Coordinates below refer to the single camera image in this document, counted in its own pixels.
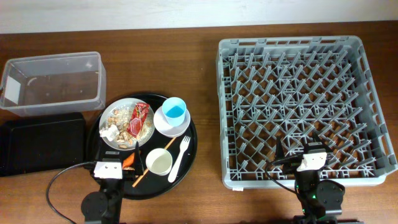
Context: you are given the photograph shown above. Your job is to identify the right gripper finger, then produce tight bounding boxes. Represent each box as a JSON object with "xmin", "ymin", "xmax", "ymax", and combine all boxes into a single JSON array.
[
  {"xmin": 275, "ymin": 136, "xmax": 285, "ymax": 161},
  {"xmin": 312, "ymin": 131, "xmax": 333, "ymax": 153}
]

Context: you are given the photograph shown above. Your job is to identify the orange carrot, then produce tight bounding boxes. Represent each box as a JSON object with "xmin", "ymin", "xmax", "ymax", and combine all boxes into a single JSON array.
[{"xmin": 122, "ymin": 152, "xmax": 135, "ymax": 168}]

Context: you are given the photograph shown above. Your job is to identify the small white cup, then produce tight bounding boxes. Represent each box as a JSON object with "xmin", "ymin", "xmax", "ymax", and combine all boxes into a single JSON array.
[{"xmin": 146, "ymin": 148, "xmax": 173, "ymax": 176}]

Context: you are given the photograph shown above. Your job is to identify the white tissue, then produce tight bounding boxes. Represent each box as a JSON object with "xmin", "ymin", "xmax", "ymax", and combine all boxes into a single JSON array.
[{"xmin": 99, "ymin": 124, "xmax": 120, "ymax": 141}]

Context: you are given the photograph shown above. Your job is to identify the wooden chopstick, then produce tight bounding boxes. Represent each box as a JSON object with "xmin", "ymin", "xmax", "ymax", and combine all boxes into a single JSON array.
[{"xmin": 132, "ymin": 137, "xmax": 177, "ymax": 188}]

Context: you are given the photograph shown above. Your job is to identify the grey plate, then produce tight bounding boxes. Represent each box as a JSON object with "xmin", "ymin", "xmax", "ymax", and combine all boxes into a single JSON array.
[{"xmin": 98, "ymin": 97, "xmax": 155, "ymax": 151}]

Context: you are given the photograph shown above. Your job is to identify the rice and peanut scraps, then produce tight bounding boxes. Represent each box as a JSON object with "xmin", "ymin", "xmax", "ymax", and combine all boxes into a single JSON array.
[{"xmin": 106, "ymin": 105, "xmax": 153, "ymax": 150}]

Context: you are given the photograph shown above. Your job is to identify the pink bowl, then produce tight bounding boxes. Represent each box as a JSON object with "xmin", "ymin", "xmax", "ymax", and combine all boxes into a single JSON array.
[{"xmin": 154, "ymin": 106, "xmax": 191, "ymax": 138}]

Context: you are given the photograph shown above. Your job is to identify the white plastic fork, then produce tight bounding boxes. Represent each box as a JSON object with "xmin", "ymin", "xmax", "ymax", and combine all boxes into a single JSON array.
[{"xmin": 167, "ymin": 136, "xmax": 190, "ymax": 183}]

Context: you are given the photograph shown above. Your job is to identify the red snack wrapper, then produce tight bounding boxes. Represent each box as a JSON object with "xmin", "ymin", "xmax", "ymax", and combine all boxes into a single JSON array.
[{"xmin": 127, "ymin": 103, "xmax": 150, "ymax": 138}]

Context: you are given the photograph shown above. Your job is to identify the light blue cup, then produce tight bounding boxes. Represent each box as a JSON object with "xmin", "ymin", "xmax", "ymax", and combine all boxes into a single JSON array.
[{"xmin": 162, "ymin": 97, "xmax": 187, "ymax": 127}]

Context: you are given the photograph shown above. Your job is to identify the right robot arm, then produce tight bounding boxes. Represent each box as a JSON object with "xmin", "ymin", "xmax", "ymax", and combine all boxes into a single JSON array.
[{"xmin": 272, "ymin": 134, "xmax": 345, "ymax": 224}]

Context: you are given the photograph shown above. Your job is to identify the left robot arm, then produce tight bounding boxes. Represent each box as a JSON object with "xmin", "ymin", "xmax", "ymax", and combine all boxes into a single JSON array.
[{"xmin": 81, "ymin": 144, "xmax": 144, "ymax": 223}]

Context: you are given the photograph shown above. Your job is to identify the grey plastic dishwasher rack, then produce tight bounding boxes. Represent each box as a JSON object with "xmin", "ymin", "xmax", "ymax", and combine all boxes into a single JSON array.
[{"xmin": 216, "ymin": 35, "xmax": 397, "ymax": 190}]

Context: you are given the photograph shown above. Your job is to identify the black rectangular waste bin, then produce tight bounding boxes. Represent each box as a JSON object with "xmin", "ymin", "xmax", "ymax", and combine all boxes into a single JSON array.
[{"xmin": 1, "ymin": 113, "xmax": 86, "ymax": 177}]

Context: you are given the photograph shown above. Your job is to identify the clear plastic waste bin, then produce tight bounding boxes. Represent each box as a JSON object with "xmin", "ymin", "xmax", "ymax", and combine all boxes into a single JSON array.
[{"xmin": 1, "ymin": 52, "xmax": 106, "ymax": 116}]

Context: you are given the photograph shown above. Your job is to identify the round black serving tray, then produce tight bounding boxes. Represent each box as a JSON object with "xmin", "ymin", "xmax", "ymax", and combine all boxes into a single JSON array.
[{"xmin": 85, "ymin": 92, "xmax": 198, "ymax": 200}]

